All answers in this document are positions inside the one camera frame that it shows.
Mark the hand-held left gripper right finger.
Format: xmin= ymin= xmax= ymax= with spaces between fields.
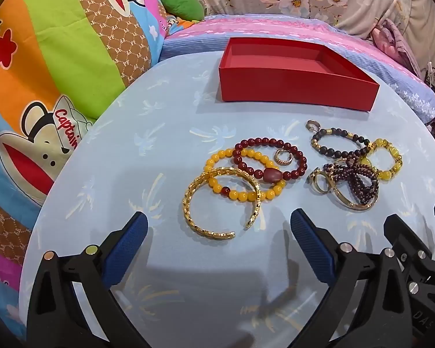
xmin=290 ymin=208 xmax=414 ymax=348

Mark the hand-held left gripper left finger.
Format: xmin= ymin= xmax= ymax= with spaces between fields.
xmin=25 ymin=211 xmax=149 ymax=348

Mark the thin gold bangle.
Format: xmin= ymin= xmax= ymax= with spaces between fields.
xmin=328 ymin=174 xmax=379 ymax=211

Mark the large gold ring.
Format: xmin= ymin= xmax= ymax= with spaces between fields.
xmin=309 ymin=168 xmax=336 ymax=194

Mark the garnet multi-strand bead bracelet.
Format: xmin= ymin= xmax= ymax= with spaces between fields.
xmin=322 ymin=152 xmax=379 ymax=205

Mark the yellow crystal bead bracelet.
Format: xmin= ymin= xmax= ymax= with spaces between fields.
xmin=359 ymin=138 xmax=403 ymax=182

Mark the gold chain-pattern cuff bracelet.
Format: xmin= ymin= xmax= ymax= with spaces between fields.
xmin=182 ymin=166 xmax=262 ymax=239

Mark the dark red bead bracelet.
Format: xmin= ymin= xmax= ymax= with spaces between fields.
xmin=232 ymin=137 xmax=309 ymax=184

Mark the black bead bracelet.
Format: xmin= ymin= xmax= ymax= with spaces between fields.
xmin=311 ymin=127 xmax=374 ymax=160

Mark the red cardboard box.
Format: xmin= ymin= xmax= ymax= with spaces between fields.
xmin=218 ymin=37 xmax=380 ymax=112

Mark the pink crumpled garment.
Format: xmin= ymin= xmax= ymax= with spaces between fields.
xmin=370 ymin=17 xmax=421 ymax=75

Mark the pink and blue striped bedding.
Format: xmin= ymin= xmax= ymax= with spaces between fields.
xmin=159 ymin=14 xmax=435 ymax=124

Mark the colourful cartoon monkey blanket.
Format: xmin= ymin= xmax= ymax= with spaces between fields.
xmin=0 ymin=0 xmax=168 ymax=320

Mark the green pillow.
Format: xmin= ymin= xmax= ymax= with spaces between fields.
xmin=157 ymin=0 xmax=204 ymax=21

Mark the small gold open ring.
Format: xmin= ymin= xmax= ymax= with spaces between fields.
xmin=274 ymin=148 xmax=294 ymax=166

